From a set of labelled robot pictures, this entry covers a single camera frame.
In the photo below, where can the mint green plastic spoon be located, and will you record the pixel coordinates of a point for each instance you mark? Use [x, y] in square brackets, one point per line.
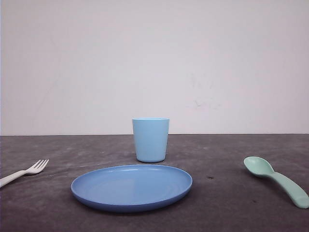
[260, 167]

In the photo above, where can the white plastic fork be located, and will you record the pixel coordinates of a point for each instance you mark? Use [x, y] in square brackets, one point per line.
[32, 170]

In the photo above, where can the blue plastic plate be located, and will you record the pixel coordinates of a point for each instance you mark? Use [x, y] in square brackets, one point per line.
[132, 188]

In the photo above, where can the light blue plastic cup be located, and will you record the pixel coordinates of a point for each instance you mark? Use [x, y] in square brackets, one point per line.
[150, 138]

